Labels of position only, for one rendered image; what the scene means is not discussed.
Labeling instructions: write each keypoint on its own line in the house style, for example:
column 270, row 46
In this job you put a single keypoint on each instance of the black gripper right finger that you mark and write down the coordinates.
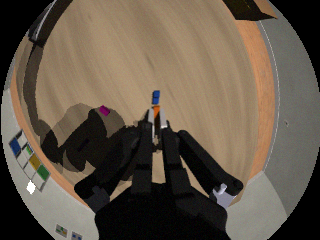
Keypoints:
column 221, row 187

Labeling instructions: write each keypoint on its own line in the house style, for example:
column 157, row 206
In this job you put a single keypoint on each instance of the purple rod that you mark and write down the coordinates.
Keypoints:
column 83, row 144

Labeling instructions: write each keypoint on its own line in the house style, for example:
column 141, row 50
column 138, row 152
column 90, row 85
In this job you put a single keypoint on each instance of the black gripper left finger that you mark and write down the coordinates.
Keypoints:
column 95, row 189

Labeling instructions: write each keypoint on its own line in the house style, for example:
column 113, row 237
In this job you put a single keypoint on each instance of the orange rod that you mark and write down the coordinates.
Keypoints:
column 156, row 116

